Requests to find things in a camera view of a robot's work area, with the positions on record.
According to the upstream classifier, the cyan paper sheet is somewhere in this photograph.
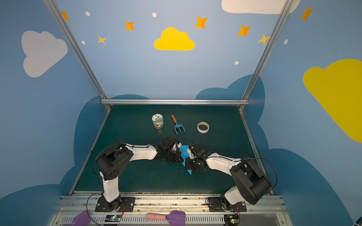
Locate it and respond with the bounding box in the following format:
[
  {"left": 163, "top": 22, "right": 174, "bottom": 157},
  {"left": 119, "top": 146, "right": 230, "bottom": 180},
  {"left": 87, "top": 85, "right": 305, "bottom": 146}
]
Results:
[{"left": 180, "top": 145, "right": 190, "bottom": 168}]

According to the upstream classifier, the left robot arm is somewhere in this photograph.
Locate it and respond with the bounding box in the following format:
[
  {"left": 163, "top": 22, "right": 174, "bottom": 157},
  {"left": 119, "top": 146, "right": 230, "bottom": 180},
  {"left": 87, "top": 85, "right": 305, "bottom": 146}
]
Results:
[{"left": 94, "top": 136, "right": 183, "bottom": 212}]

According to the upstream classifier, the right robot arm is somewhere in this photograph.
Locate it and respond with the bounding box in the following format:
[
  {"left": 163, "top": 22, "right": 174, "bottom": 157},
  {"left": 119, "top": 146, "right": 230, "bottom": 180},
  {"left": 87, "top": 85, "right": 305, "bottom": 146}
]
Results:
[{"left": 185, "top": 153, "right": 273, "bottom": 206}]

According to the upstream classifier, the white double-sided tape roll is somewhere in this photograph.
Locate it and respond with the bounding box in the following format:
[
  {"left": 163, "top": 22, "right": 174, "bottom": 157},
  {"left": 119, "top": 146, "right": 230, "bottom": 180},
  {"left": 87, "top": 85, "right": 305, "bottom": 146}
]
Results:
[{"left": 197, "top": 121, "right": 210, "bottom": 134}]

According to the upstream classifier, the small patterned jar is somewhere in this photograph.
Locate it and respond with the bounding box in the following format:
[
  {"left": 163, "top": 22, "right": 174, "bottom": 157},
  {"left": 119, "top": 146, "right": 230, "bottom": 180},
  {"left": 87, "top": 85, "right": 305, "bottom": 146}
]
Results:
[{"left": 152, "top": 114, "right": 164, "bottom": 129}]

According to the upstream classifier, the right green circuit board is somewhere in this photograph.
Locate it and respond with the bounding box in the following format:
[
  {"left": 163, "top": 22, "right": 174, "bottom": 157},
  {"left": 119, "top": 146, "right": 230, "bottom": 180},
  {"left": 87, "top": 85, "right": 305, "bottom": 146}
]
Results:
[{"left": 224, "top": 215, "right": 239, "bottom": 226}]

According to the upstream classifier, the green circuit board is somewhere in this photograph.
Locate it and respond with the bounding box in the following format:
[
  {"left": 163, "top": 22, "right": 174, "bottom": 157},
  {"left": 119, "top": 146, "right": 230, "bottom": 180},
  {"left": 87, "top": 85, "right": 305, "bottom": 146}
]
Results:
[
  {"left": 224, "top": 215, "right": 239, "bottom": 226},
  {"left": 105, "top": 215, "right": 122, "bottom": 222}
]

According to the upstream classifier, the left green circuit board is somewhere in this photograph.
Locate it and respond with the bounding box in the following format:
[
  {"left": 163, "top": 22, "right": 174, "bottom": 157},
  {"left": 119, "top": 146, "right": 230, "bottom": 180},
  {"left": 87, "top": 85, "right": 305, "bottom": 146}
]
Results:
[{"left": 105, "top": 215, "right": 122, "bottom": 222}]

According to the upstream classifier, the purple scoop left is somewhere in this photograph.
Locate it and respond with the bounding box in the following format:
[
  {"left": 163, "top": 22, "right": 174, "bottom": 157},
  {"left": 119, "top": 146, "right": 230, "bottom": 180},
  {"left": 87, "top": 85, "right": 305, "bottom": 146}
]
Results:
[{"left": 71, "top": 211, "right": 90, "bottom": 226}]

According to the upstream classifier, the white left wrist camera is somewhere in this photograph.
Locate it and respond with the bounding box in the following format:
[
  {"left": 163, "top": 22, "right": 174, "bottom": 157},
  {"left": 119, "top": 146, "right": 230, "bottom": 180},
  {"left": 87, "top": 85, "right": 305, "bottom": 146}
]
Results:
[{"left": 171, "top": 142, "right": 182, "bottom": 151}]

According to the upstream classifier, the blue garden fork wooden handle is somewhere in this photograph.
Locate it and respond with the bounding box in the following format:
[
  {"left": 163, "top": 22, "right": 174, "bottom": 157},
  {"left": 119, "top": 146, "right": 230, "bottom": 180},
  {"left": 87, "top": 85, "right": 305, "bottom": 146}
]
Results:
[{"left": 171, "top": 115, "right": 186, "bottom": 136}]

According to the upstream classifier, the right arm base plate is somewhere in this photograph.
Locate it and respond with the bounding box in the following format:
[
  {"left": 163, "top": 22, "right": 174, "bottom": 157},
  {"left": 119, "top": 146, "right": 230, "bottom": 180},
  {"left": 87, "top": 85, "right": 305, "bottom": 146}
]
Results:
[{"left": 205, "top": 197, "right": 247, "bottom": 212}]

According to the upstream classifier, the front aluminium rail base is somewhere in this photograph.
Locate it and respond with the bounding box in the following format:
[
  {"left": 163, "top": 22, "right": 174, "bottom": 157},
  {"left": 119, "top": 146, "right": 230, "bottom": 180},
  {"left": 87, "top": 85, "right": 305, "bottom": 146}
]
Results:
[{"left": 48, "top": 191, "right": 292, "bottom": 226}]

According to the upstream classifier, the purple shovel pink handle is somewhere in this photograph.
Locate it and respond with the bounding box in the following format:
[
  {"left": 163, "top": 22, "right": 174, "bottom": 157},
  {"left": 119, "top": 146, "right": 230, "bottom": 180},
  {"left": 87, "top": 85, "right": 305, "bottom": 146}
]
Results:
[{"left": 146, "top": 211, "right": 186, "bottom": 226}]

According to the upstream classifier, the aluminium right corner post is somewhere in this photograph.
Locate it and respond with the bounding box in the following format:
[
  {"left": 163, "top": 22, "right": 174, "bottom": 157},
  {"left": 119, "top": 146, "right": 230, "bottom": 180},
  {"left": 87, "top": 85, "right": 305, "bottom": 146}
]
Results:
[{"left": 238, "top": 0, "right": 294, "bottom": 113}]

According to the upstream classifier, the aluminium corner post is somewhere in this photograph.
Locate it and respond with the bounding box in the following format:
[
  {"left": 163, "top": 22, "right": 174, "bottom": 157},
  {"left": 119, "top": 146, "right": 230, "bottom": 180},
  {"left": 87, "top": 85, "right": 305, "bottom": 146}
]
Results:
[
  {"left": 238, "top": 0, "right": 294, "bottom": 113},
  {"left": 43, "top": 0, "right": 107, "bottom": 100}
]

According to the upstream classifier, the left side floor rail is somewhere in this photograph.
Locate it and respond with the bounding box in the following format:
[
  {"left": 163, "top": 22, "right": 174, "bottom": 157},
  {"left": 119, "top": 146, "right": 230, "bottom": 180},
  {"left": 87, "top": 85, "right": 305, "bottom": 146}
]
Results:
[{"left": 61, "top": 107, "right": 110, "bottom": 195}]

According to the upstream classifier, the floor rail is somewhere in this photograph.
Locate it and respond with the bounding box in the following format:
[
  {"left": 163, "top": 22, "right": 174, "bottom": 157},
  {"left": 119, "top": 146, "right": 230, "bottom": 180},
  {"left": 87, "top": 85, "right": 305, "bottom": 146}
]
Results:
[
  {"left": 61, "top": 107, "right": 110, "bottom": 195},
  {"left": 239, "top": 110, "right": 278, "bottom": 195}
]

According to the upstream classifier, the right side floor rail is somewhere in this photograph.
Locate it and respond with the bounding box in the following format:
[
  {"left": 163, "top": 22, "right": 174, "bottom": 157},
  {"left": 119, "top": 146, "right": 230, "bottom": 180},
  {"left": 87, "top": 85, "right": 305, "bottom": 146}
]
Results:
[{"left": 239, "top": 110, "right": 278, "bottom": 195}]

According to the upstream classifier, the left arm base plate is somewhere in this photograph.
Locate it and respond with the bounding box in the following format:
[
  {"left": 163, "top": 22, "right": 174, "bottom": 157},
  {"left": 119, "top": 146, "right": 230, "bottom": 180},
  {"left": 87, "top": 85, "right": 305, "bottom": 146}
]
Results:
[{"left": 95, "top": 196, "right": 135, "bottom": 213}]

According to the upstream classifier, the aluminium back frame rail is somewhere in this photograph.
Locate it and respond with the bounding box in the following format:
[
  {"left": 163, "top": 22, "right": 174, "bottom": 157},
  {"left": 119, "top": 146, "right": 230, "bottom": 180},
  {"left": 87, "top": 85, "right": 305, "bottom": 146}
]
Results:
[{"left": 101, "top": 99, "right": 249, "bottom": 105}]

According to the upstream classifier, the aluminium left corner post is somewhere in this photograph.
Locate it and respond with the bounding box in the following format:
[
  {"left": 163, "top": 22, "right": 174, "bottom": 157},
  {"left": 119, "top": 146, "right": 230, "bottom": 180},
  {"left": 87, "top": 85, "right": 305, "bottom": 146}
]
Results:
[{"left": 43, "top": 0, "right": 107, "bottom": 100}]

